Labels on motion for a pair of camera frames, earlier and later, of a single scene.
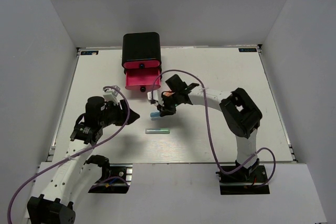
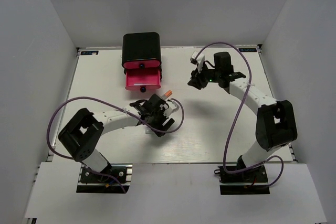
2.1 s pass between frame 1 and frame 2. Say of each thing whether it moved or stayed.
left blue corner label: stayed
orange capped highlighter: stayed
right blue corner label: stayed
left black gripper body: moved
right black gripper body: moved
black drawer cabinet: stayed
